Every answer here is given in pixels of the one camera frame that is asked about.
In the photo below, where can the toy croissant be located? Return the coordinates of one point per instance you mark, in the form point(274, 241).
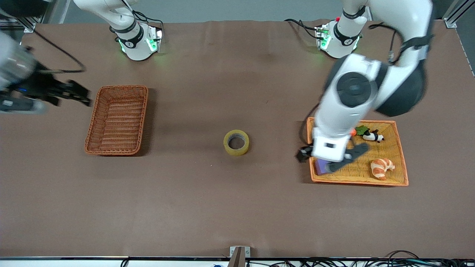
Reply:
point(381, 168)

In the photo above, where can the metal table edge rail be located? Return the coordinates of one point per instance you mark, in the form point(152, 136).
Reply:
point(74, 257)

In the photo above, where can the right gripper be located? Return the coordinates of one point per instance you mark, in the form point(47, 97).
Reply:
point(41, 87)

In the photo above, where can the orange-rimmed yellow wicker basket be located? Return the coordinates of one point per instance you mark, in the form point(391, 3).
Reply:
point(389, 148)

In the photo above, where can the grey metal table bracket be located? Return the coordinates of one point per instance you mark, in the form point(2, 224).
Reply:
point(239, 257)

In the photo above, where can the brown table cloth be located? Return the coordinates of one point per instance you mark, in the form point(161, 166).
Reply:
point(222, 92)

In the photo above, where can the orange toy carrot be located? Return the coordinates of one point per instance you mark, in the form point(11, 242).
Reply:
point(360, 130)

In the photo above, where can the yellowish clear tape roll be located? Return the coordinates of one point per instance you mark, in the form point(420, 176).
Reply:
point(236, 142)

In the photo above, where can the aluminium frame profile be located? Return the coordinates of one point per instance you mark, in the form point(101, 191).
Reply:
point(454, 16)
point(28, 24)

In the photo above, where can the purple foam block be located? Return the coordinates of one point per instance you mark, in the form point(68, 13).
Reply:
point(320, 167)

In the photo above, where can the toy panda figurine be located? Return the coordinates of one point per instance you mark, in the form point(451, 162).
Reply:
point(373, 137)

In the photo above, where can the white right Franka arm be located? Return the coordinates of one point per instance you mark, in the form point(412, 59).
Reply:
point(137, 44)

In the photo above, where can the brown wicker basket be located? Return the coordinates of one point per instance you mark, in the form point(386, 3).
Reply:
point(118, 118)

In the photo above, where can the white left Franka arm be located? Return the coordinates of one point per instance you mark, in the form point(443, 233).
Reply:
point(349, 89)

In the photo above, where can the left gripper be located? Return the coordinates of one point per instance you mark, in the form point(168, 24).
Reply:
point(305, 152)

